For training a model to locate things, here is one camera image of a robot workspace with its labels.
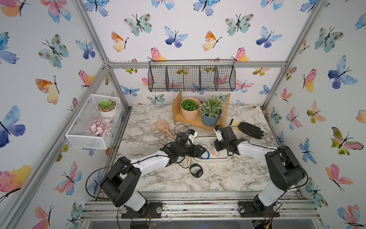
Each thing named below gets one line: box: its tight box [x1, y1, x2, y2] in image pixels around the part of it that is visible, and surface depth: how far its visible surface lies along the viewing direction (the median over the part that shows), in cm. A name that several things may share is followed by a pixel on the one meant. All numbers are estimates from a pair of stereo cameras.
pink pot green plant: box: [180, 97, 201, 122], surface depth 98 cm
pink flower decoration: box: [86, 118, 113, 137], surface depth 64 cm
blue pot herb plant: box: [200, 95, 224, 127], surface depth 90 cm
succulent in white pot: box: [97, 98, 117, 119], surface depth 73 cm
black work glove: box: [229, 118, 265, 140], surface depth 106 cm
